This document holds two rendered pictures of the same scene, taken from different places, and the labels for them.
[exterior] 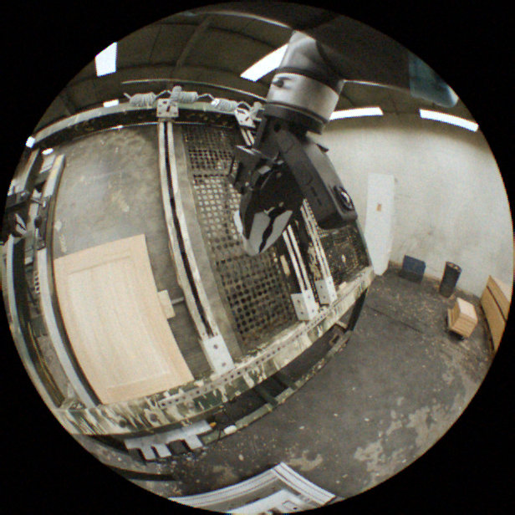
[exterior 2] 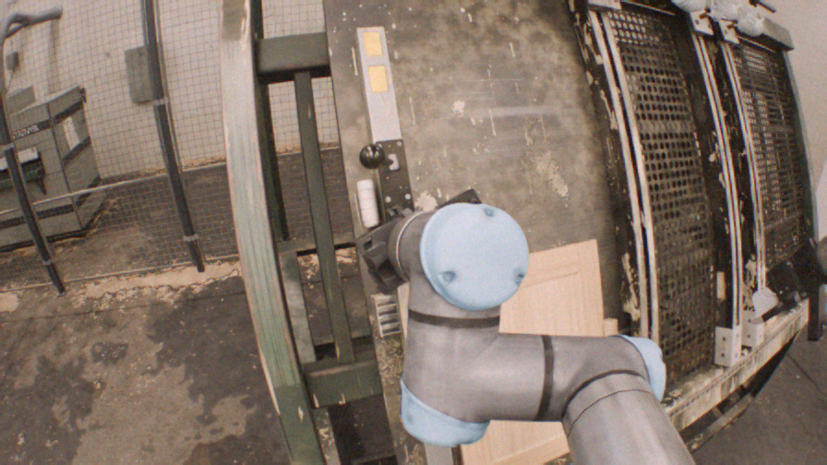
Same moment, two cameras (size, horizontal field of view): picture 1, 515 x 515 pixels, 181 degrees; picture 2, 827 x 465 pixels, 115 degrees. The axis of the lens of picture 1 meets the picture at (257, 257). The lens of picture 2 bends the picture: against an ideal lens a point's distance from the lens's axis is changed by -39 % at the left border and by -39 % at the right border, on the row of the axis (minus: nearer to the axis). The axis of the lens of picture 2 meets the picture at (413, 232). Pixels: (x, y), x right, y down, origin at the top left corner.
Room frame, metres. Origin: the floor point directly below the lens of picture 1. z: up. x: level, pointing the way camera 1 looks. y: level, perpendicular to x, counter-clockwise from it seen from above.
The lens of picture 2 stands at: (-0.36, 0.47, 1.77)
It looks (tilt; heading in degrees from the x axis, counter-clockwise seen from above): 31 degrees down; 20
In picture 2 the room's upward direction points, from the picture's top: straight up
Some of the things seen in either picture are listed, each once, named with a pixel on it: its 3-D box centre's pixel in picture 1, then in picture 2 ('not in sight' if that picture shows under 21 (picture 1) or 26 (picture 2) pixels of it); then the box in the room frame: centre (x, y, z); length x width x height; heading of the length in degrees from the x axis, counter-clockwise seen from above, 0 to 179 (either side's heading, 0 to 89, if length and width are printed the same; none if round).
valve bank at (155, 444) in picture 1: (182, 446); not in sight; (0.02, 0.26, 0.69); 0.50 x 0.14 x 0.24; 128
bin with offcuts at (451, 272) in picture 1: (449, 279); not in sight; (1.54, -3.97, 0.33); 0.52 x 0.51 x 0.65; 126
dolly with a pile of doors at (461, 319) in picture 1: (460, 318); not in sight; (0.62, -3.04, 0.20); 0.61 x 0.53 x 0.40; 126
